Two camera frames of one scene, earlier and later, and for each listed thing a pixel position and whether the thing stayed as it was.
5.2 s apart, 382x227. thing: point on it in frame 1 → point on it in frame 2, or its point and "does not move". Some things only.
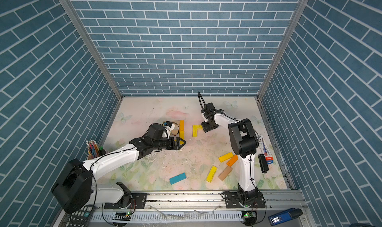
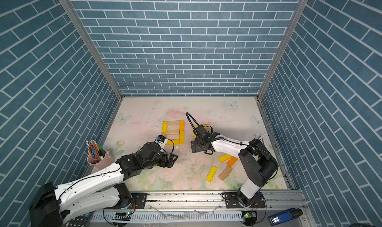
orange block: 182,125 does not move
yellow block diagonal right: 226,157 does not move
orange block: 232,161 does not move
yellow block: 211,174 does not move
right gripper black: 205,129 → 197,148
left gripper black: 176,147 → 165,164
